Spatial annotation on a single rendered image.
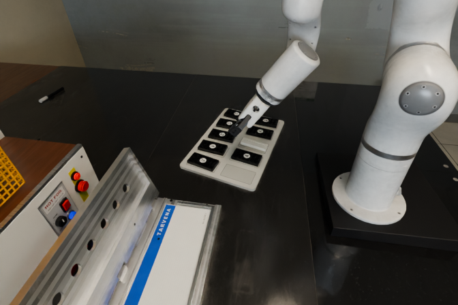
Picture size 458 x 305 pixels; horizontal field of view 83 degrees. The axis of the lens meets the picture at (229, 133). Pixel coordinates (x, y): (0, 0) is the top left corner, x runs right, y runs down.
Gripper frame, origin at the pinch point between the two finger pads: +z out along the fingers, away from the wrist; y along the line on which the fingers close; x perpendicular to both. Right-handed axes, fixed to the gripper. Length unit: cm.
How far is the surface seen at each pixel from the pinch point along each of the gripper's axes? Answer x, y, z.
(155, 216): 2.9, -32.3, 16.8
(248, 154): -9.8, 1.0, 8.5
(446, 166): -65, 24, -24
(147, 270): -2.9, -44.8, 12.9
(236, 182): -10.9, -11.2, 9.2
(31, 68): 111, 25, 89
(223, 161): -4.3, -4.1, 13.5
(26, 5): 186, 85, 117
